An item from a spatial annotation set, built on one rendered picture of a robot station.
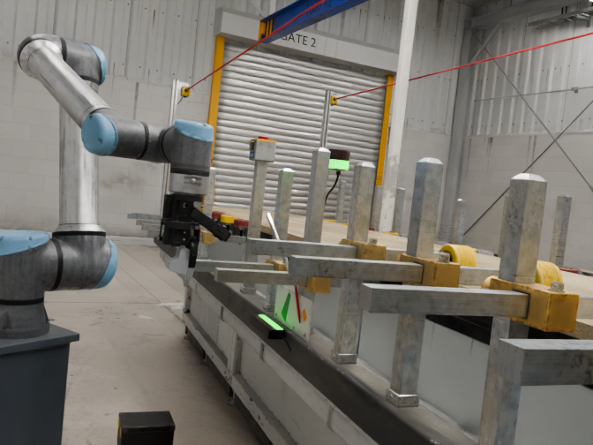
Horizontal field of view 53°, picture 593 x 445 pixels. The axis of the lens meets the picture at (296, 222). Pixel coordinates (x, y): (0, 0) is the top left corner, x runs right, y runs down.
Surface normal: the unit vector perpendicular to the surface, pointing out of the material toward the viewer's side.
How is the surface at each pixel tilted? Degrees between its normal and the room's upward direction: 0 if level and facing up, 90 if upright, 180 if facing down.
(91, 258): 79
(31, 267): 90
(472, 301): 90
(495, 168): 90
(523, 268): 90
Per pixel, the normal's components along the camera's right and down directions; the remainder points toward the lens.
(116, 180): 0.44, 0.10
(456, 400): -0.93, -0.08
